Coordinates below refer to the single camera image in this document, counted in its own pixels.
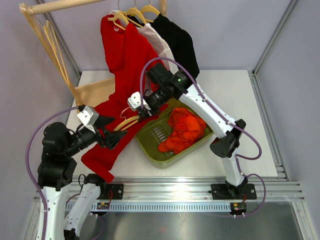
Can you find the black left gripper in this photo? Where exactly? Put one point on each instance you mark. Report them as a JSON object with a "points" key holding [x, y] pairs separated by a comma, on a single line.
{"points": [[112, 137]]}

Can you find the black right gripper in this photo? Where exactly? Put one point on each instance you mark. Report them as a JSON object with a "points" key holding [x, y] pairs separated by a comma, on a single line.
{"points": [[150, 112]]}

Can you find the red t shirt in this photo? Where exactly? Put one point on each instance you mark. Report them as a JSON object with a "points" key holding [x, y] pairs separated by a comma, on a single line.
{"points": [[126, 53], [100, 159]]}

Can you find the orange t shirt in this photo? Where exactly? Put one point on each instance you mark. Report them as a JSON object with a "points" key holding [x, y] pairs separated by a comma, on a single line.
{"points": [[187, 129]]}

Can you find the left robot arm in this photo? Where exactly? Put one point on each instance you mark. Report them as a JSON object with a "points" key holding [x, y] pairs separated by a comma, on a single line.
{"points": [[55, 175]]}

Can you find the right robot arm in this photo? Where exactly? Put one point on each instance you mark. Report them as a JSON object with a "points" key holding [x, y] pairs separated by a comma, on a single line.
{"points": [[183, 87]]}

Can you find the white t shirt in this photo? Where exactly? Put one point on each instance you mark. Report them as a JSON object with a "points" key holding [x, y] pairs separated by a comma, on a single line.
{"points": [[160, 46]]}

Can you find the black t shirt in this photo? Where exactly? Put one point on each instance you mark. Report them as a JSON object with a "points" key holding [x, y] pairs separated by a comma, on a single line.
{"points": [[180, 43]]}

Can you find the yellow hanger of white shirt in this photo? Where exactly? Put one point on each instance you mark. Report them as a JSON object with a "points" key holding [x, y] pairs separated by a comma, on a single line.
{"points": [[134, 11]]}

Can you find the yellow hanger of black shirt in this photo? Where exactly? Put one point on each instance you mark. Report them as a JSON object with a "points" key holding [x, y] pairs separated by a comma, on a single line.
{"points": [[149, 9]]}

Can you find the olive green plastic basket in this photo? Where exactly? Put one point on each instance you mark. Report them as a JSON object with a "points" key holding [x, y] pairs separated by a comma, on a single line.
{"points": [[157, 131]]}

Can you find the wooden clothes rack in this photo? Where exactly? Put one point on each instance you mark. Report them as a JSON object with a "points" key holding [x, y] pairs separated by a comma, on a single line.
{"points": [[91, 93]]}

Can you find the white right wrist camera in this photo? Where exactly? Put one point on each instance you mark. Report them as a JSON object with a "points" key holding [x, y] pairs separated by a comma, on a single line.
{"points": [[135, 101]]}

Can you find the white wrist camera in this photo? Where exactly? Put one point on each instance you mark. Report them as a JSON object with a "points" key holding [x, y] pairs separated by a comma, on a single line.
{"points": [[87, 115], [135, 101]]}

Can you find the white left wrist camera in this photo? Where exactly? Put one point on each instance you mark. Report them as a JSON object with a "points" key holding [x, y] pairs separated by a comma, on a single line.
{"points": [[87, 115]]}

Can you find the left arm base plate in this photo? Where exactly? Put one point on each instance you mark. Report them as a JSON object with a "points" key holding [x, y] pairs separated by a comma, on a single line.
{"points": [[111, 191]]}

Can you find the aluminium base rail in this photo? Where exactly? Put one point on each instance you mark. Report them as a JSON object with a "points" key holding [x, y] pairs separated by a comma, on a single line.
{"points": [[196, 189]]}

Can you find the white slotted cable duct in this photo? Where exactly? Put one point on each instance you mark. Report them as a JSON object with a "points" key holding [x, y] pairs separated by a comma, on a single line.
{"points": [[215, 207]]}

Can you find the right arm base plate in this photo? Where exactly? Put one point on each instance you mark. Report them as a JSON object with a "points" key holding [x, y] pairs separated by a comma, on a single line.
{"points": [[221, 191]]}

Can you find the aluminium frame post left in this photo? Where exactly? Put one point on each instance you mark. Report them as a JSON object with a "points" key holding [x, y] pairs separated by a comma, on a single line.
{"points": [[69, 62]]}

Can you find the aluminium frame post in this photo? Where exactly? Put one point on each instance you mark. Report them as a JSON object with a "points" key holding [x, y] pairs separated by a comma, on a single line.
{"points": [[275, 35], [69, 62]]}

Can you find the aluminium frame post right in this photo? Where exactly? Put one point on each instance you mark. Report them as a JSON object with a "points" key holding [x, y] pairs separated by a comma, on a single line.
{"points": [[275, 35]]}

